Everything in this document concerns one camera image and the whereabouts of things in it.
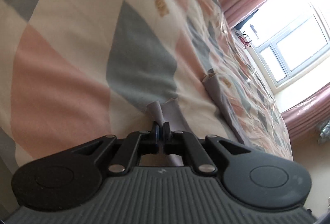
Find mauve grey long garment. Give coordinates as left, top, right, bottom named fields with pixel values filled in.
left=146, top=68, right=246, bottom=168

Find checkered pink grey duvet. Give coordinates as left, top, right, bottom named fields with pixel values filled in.
left=1, top=0, right=292, bottom=174

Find right pink curtain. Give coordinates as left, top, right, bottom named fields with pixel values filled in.
left=281, top=83, right=329, bottom=142

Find red wire hangers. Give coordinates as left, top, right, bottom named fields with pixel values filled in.
left=238, top=33, right=252, bottom=47

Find window frame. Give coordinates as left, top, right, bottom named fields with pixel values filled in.
left=252, top=5, right=329, bottom=88

